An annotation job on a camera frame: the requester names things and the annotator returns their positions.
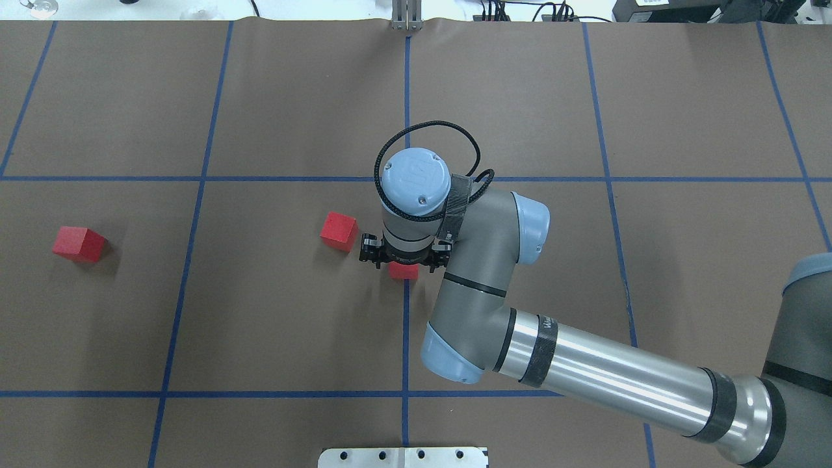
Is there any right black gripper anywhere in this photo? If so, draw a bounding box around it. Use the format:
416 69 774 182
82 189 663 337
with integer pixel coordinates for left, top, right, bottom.
359 233 452 273

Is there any red block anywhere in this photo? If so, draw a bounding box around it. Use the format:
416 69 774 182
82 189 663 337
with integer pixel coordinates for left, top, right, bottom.
387 263 419 281
320 211 359 252
51 226 108 263

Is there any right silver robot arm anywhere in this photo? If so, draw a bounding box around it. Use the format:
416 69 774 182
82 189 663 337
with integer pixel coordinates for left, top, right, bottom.
323 144 830 467

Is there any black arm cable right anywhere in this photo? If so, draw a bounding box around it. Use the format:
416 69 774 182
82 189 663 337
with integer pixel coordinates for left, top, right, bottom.
373 120 496 225

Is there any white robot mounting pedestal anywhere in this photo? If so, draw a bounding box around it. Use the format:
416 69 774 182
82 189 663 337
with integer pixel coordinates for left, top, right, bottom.
317 447 491 467

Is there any aluminium frame post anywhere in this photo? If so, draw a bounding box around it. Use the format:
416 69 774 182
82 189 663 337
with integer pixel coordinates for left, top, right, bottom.
391 0 424 32

